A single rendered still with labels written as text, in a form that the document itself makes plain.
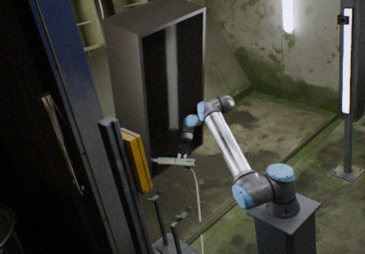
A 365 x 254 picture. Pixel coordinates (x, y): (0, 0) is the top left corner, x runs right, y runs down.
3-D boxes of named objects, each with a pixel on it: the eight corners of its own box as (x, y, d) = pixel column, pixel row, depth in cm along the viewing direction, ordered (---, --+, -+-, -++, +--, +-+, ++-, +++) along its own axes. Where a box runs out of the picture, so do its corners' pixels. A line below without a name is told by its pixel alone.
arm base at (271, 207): (306, 205, 242) (305, 191, 238) (287, 224, 232) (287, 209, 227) (278, 192, 256) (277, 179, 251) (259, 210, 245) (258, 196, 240)
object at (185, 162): (203, 165, 330) (194, 157, 310) (203, 172, 328) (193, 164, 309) (149, 162, 349) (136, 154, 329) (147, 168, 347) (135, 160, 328)
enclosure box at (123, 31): (121, 159, 339) (102, 19, 268) (174, 127, 373) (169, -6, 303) (150, 180, 319) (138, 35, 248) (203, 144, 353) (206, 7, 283)
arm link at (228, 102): (236, 89, 263) (210, 108, 329) (218, 95, 260) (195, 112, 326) (242, 107, 262) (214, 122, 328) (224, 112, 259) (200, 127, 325)
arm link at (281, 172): (301, 197, 234) (300, 171, 226) (274, 207, 231) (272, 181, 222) (286, 182, 247) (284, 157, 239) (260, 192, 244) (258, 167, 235)
